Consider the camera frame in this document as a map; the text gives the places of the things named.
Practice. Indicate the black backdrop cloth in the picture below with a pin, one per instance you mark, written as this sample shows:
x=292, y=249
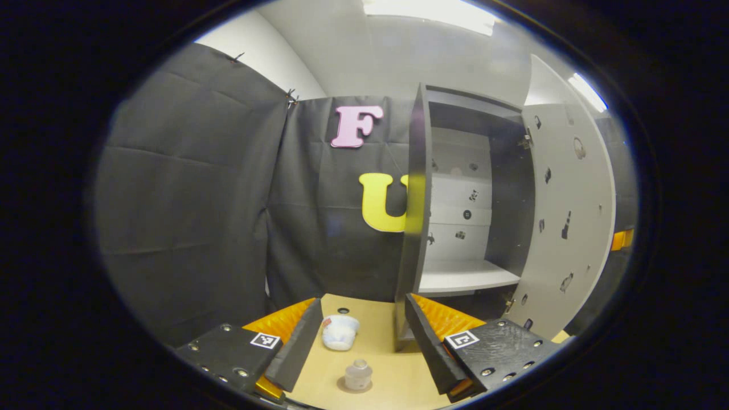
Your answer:
x=188, y=199

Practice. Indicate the white crumpled packet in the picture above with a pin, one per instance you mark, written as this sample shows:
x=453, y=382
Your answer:
x=340, y=336

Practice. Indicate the metal cabinet door hinge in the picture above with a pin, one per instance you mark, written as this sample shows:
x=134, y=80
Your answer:
x=525, y=139
x=508, y=304

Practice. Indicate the round brown coaster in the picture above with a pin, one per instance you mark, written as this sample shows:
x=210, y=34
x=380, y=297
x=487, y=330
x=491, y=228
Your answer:
x=340, y=385

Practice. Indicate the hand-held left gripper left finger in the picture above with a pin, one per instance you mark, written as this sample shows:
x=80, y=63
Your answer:
x=296, y=353

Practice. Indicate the grey cabinet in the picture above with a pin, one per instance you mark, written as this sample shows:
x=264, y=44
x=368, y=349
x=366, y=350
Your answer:
x=416, y=256

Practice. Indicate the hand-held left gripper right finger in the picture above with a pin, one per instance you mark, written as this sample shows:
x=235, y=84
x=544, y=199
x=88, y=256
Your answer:
x=433, y=353

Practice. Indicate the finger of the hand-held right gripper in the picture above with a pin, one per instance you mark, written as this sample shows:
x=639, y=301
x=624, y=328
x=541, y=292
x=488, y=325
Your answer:
x=622, y=239

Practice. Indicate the long ceiling light panel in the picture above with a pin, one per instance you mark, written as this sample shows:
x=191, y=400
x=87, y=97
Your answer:
x=433, y=14

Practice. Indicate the small ceiling light panel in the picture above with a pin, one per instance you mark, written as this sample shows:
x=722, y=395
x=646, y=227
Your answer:
x=586, y=91

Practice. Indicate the white cabinet door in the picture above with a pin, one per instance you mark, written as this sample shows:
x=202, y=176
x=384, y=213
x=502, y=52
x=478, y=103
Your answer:
x=586, y=199

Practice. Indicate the clear bottle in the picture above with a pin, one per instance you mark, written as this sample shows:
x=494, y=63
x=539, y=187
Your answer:
x=358, y=376

